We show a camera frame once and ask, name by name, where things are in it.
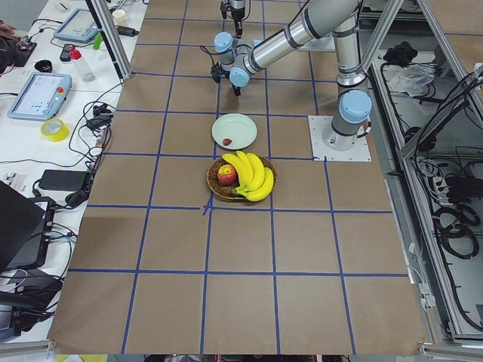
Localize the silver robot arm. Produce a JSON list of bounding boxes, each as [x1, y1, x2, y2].
[[210, 0, 373, 151], [220, 0, 251, 38]]

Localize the red yellow apple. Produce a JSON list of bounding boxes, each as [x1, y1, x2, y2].
[[217, 164, 238, 186]]

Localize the brown wicker basket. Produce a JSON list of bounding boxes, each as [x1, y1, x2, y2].
[[206, 156, 277, 201]]

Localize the black cloth bundle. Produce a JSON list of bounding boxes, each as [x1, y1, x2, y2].
[[383, 41, 418, 67]]

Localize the black power adapter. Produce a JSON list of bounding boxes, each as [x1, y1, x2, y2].
[[38, 170, 88, 191]]

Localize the yellow banana bunch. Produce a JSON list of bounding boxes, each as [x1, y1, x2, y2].
[[222, 151, 275, 202]]

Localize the white crumpled cloth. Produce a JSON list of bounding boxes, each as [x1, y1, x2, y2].
[[388, 65, 435, 97]]

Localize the light green round plate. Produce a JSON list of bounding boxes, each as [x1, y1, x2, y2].
[[211, 113, 257, 150]]

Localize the paper cup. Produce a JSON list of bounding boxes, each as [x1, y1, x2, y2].
[[112, 9, 127, 26]]

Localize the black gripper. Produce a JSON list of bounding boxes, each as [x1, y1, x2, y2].
[[211, 63, 242, 97], [220, 0, 245, 38]]

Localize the blue teach pendant near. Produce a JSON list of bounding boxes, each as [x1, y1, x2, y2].
[[8, 72, 72, 121]]

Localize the black laptop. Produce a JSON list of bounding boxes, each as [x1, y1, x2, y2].
[[1, 183, 54, 272]]

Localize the blue teach pendant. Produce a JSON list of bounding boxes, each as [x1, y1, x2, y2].
[[8, 72, 72, 121], [54, 8, 99, 43]]

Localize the aluminium frame post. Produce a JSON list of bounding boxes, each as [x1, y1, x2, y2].
[[85, 0, 131, 81]]

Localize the coiled black cables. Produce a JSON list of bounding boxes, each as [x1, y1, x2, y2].
[[432, 205, 482, 261]]

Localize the clear water bottle red cap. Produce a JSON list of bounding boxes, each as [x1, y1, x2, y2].
[[69, 45, 96, 82]]

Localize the blue teach pendant far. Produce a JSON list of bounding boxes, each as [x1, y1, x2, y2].
[[54, 8, 99, 43]]

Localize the black small bowl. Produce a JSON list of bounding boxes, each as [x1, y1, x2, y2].
[[34, 60, 53, 73]]

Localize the yellow tape roll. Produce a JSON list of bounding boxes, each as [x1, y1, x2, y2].
[[41, 118, 69, 143]]

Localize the green marker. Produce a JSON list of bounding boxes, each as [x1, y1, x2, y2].
[[93, 32, 103, 51]]

